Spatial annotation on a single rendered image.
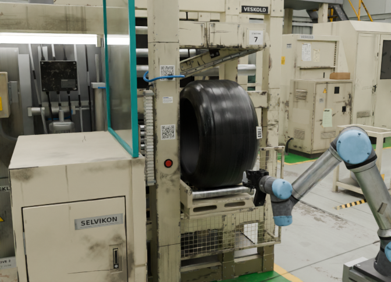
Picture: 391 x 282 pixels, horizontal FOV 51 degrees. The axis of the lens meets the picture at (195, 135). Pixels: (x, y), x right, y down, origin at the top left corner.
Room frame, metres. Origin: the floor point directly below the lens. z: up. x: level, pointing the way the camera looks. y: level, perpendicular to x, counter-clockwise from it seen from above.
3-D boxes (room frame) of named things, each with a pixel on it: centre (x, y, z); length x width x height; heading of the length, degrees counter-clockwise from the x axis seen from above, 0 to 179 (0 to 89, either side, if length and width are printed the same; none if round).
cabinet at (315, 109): (6.87, -2.10, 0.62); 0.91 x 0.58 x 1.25; 120
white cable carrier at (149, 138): (2.01, 0.23, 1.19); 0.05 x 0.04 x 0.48; 20
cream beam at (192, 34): (2.49, -0.09, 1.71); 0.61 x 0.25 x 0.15; 110
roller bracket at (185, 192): (2.11, 0.09, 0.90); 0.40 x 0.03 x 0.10; 20
